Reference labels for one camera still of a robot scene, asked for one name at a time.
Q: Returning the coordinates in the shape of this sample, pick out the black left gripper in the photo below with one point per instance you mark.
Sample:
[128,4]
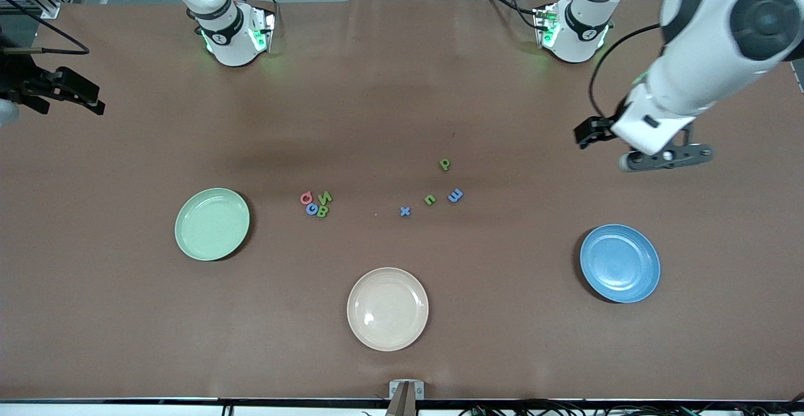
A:
[594,131]

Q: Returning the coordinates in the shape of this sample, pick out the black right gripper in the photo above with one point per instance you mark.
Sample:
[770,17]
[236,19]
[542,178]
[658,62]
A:
[20,78]

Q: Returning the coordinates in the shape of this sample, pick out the blue lowercase letter m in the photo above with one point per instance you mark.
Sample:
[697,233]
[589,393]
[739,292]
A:
[455,196]

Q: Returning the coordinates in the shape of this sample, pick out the green lowercase letter p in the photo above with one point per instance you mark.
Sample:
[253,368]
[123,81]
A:
[445,164]

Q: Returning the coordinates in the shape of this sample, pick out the green lowercase letter u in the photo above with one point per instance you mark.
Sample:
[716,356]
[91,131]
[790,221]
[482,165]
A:
[429,200]

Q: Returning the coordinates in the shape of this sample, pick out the blue lowercase letter x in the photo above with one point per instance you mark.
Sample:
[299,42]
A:
[405,211]

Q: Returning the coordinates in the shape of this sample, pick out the red capital foam letter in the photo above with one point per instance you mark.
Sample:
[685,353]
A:
[306,198]

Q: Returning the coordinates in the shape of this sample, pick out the green capital letter N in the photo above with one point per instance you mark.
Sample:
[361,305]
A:
[325,197]

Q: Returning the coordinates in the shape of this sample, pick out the blue round capital letter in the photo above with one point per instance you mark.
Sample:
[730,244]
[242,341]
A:
[311,210]

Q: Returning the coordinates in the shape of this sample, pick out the green capital letter B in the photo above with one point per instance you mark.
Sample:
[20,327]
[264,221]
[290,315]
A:
[322,212]

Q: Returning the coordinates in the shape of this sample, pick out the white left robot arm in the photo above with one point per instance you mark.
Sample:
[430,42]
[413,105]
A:
[703,45]

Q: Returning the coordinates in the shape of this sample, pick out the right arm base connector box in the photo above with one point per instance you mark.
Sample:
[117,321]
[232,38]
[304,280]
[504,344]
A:
[260,29]

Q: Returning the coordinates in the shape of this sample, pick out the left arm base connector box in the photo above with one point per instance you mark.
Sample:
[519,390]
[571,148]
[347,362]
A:
[545,26]

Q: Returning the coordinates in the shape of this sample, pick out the blue plate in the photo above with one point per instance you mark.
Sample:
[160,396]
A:
[620,265]

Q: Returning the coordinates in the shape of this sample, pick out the brown tablecloth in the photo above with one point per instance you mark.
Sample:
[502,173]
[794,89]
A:
[402,89]

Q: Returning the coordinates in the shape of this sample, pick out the green plate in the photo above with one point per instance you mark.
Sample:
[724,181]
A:
[212,224]

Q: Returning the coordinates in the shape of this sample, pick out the beige plate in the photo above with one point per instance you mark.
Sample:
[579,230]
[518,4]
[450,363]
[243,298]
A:
[387,309]

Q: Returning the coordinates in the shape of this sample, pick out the silver mounting bracket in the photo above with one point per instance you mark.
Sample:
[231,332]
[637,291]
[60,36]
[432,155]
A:
[394,389]

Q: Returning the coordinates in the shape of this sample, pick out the tan camera pole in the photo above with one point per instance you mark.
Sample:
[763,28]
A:
[403,406]

